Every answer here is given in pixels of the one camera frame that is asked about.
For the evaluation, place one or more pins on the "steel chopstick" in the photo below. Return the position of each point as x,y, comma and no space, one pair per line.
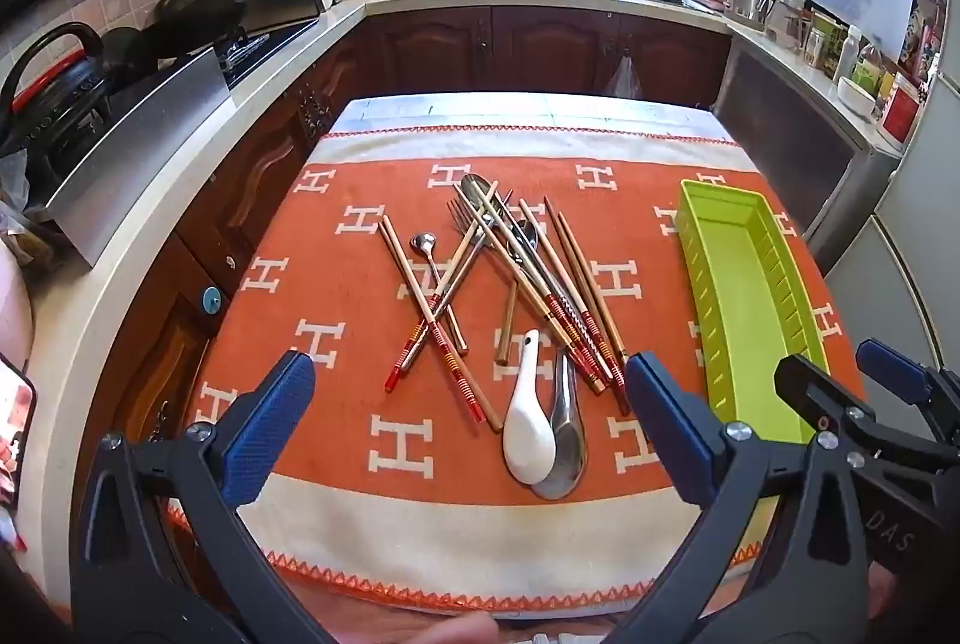
501,199

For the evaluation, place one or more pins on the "steel fork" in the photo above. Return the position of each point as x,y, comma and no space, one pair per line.
459,217

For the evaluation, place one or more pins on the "black pressure cooker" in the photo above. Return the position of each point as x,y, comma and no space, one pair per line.
45,112

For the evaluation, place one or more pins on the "smartphone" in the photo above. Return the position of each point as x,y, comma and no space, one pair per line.
15,426

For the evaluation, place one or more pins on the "seasoning jar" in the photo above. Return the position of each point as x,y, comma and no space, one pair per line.
817,44

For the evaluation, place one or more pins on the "floral tablecloth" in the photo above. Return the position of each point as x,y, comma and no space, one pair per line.
525,112

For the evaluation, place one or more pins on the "glass pitcher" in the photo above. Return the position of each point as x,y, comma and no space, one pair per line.
784,18

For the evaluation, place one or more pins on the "white plastic bottle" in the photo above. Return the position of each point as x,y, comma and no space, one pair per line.
847,56

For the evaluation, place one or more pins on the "cream red-striped chopstick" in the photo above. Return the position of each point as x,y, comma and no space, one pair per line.
488,408
517,273
420,344
401,367
463,393
546,250

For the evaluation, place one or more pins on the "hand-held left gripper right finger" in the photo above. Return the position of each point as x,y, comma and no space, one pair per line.
667,423

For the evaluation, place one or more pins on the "green plastic utensil tray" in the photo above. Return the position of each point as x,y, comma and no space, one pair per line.
742,284

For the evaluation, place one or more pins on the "stainless splash panel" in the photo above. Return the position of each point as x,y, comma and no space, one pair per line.
135,164

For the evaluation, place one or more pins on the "steel soup spoon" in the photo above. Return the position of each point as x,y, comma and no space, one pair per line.
566,464

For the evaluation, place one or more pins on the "white bowl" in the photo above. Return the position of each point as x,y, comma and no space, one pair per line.
856,98

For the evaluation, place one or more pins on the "orange printed blanket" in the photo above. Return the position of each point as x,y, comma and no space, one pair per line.
337,284

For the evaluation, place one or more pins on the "hanging plastic bag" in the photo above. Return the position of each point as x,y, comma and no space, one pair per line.
624,82

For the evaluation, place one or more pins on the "plastic bag of food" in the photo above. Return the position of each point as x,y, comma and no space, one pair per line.
26,232

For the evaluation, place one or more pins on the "black pot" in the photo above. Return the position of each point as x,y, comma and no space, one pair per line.
127,56

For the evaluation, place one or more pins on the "white ceramic spoon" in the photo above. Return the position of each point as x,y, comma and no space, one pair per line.
529,441

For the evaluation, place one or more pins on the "stainless dishwasher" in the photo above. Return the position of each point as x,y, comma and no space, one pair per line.
787,127

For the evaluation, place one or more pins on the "gas stove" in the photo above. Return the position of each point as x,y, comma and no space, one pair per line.
262,52

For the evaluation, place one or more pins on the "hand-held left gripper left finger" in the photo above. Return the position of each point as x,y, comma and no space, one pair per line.
277,419

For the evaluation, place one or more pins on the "red container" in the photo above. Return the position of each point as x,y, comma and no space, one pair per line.
900,112

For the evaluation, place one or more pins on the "blue cabinet knob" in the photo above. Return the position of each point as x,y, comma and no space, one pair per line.
212,299

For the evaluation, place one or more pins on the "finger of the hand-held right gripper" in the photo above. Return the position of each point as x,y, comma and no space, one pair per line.
892,370
817,397

